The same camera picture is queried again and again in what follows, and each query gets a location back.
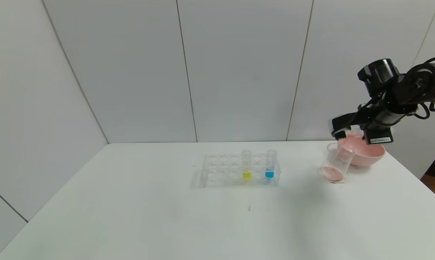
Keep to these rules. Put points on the pink bowl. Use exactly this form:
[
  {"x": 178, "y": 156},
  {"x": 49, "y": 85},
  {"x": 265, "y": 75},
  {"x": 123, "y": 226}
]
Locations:
[{"x": 369, "y": 153}]

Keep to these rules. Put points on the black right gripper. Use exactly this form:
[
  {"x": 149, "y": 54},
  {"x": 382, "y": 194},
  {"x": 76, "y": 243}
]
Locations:
[{"x": 379, "y": 138}]

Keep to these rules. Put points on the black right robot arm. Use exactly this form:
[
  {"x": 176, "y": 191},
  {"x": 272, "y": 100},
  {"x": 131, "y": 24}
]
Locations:
[{"x": 416, "y": 85}]

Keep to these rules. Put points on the clear glass beaker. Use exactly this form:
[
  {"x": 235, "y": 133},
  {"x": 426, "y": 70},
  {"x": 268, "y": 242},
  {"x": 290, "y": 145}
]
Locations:
[{"x": 335, "y": 168}]

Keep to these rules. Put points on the test tube with red pigment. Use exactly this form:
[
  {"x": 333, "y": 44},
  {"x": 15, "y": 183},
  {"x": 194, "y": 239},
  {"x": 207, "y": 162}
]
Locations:
[{"x": 354, "y": 146}]

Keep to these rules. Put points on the clear plastic test tube rack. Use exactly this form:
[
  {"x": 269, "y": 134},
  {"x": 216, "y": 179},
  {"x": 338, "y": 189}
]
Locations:
[{"x": 224, "y": 169}]

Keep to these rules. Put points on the test tube with blue pigment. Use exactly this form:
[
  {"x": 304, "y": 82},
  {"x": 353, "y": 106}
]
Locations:
[{"x": 270, "y": 169}]

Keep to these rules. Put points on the test tube with yellow pigment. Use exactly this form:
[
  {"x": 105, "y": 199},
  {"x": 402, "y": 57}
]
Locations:
[{"x": 246, "y": 164}]

